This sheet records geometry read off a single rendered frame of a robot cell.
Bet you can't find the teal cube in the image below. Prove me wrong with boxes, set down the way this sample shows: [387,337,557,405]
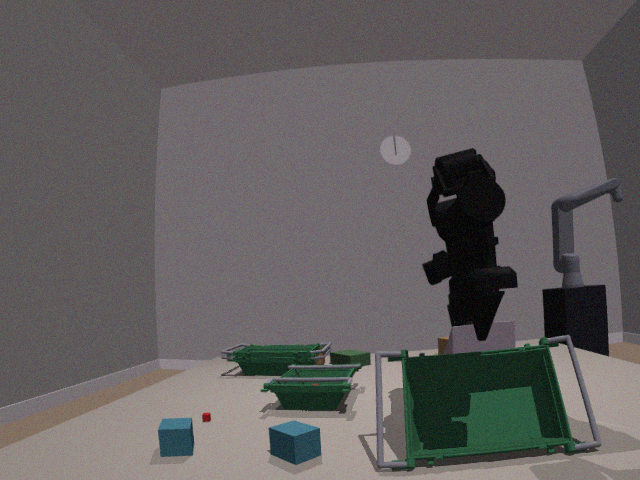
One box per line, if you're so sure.
[269,420,321,465]
[158,417,194,457]

